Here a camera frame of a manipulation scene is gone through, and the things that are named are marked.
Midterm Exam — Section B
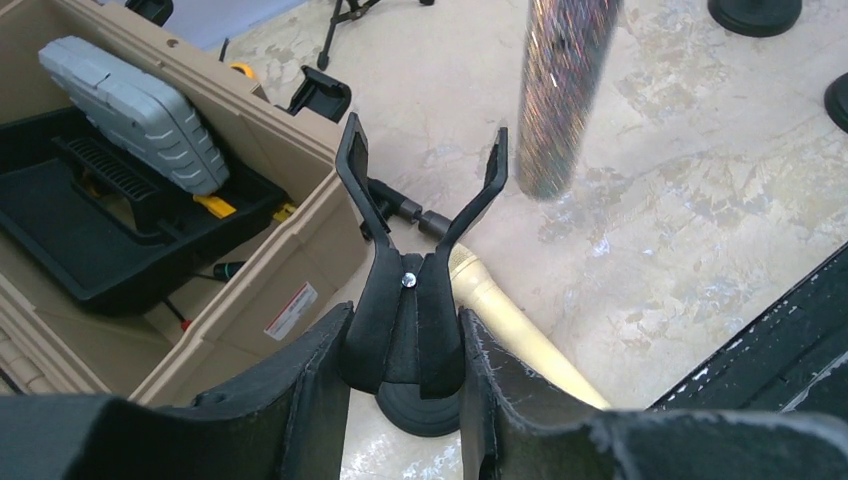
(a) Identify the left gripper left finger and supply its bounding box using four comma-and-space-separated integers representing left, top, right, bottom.
1, 303, 353, 479

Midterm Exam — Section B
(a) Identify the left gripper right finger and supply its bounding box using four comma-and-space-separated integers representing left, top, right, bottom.
459, 309, 847, 479

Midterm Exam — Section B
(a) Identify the cream beige microphone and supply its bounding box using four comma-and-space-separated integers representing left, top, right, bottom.
449, 244, 611, 409

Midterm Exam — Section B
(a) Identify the black round-base mic stand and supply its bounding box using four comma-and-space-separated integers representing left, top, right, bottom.
335, 113, 509, 437

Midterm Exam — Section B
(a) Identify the glitter microphone with grey head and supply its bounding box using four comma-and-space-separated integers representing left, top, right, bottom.
515, 0, 622, 201

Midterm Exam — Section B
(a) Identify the black tripod mic stand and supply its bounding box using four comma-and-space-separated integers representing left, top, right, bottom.
315, 1, 437, 76

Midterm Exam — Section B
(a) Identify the pink mic round-base stand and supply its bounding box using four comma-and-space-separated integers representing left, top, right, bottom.
707, 0, 803, 38

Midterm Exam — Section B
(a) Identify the tan hard equipment case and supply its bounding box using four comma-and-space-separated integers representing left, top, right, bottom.
1, 1, 366, 405

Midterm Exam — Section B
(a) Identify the black mic clip adapter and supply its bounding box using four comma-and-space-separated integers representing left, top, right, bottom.
367, 178, 452, 240

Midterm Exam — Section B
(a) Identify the black tray in case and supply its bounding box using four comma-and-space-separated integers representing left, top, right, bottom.
1, 107, 286, 316

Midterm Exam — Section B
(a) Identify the yellow tape measure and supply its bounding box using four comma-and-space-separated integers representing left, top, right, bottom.
229, 62, 258, 81

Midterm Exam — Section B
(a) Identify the grey plastic tool case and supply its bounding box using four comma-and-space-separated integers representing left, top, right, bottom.
38, 36, 230, 196

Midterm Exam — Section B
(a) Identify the gold mic shock-mount stand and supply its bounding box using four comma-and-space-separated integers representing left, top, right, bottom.
823, 73, 848, 133

